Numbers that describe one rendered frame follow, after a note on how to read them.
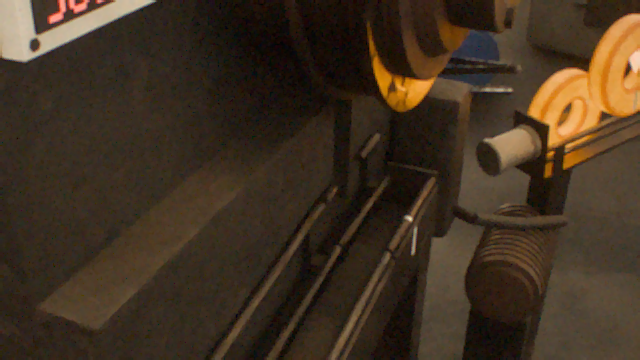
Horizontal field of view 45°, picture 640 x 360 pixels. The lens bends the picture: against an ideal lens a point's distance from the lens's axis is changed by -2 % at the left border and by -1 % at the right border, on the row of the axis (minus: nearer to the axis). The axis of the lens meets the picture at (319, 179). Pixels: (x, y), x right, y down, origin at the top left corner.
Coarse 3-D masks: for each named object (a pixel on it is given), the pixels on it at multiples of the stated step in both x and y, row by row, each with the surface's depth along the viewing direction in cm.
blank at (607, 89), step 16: (608, 32) 112; (624, 32) 110; (608, 48) 111; (624, 48) 111; (592, 64) 113; (608, 64) 110; (624, 64) 112; (592, 80) 113; (608, 80) 112; (624, 80) 119; (592, 96) 115; (608, 96) 113; (624, 96) 116; (608, 112) 117; (624, 112) 117
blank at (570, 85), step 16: (560, 80) 123; (576, 80) 124; (544, 96) 123; (560, 96) 123; (576, 96) 126; (528, 112) 125; (544, 112) 123; (560, 112) 125; (576, 112) 130; (592, 112) 130; (560, 128) 131; (576, 128) 130
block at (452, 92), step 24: (432, 96) 110; (456, 96) 110; (408, 120) 113; (432, 120) 112; (456, 120) 110; (408, 144) 115; (432, 144) 113; (456, 144) 113; (432, 168) 115; (456, 168) 116; (456, 192) 121
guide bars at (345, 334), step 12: (432, 180) 106; (420, 192) 103; (420, 204) 101; (408, 216) 98; (408, 228) 99; (396, 240) 93; (384, 252) 91; (384, 264) 89; (372, 276) 87; (372, 288) 86; (360, 300) 84; (360, 312) 83; (348, 324) 81; (348, 336) 80; (336, 348) 79
